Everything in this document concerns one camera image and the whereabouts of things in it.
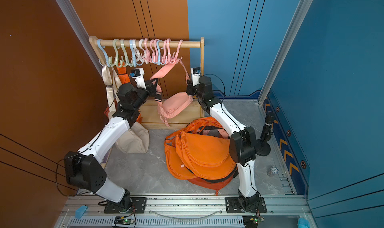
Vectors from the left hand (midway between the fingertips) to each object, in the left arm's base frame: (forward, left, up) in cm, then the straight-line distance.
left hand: (157, 76), depth 74 cm
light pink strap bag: (0, -6, -23) cm, 24 cm away
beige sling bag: (-20, +14, -27) cm, 37 cm away
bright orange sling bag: (-32, -9, -34) cm, 48 cm away
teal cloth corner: (-56, -68, -37) cm, 96 cm away
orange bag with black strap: (-35, -41, -38) cm, 66 cm away
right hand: (+8, -15, -8) cm, 19 cm away
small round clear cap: (-34, -62, -35) cm, 79 cm away
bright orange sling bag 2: (-31, -25, -25) cm, 47 cm away
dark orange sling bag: (-41, -30, -34) cm, 61 cm away
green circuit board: (-56, +16, -43) cm, 72 cm away
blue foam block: (-53, +36, -40) cm, 76 cm away
